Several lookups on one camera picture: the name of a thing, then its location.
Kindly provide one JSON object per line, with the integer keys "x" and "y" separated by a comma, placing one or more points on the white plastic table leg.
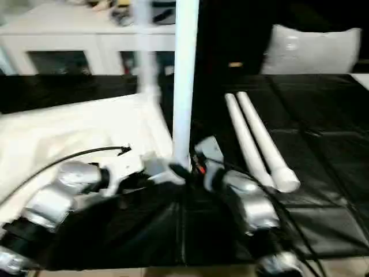
{"x": 265, "y": 138}
{"x": 147, "y": 57}
{"x": 184, "y": 72}
{"x": 245, "y": 135}

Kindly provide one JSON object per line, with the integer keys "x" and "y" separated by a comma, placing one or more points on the white plastic table top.
{"x": 72, "y": 130}

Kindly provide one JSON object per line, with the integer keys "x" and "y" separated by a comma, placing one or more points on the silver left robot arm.
{"x": 54, "y": 199}

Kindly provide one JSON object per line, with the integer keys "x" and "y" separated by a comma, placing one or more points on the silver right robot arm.
{"x": 253, "y": 202}

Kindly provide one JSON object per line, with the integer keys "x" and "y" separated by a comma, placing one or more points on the black work mat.
{"x": 144, "y": 231}

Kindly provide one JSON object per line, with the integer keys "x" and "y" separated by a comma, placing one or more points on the red packet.
{"x": 127, "y": 62}

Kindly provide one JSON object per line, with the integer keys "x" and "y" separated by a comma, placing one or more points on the black cabinet with gold label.
{"x": 230, "y": 34}

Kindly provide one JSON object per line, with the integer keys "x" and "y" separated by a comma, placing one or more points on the white sideboard cabinet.
{"x": 72, "y": 37}

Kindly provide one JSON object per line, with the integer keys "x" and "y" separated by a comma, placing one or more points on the black round helmet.
{"x": 164, "y": 13}

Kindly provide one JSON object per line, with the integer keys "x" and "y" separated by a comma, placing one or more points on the grey cushion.
{"x": 314, "y": 49}

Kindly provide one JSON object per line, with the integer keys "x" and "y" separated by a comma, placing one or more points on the black crumpled bundle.
{"x": 121, "y": 14}

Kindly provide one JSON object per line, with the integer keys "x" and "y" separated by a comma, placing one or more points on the white flat board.
{"x": 361, "y": 79}

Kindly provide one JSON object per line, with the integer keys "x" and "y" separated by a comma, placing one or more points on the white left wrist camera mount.
{"x": 124, "y": 167}

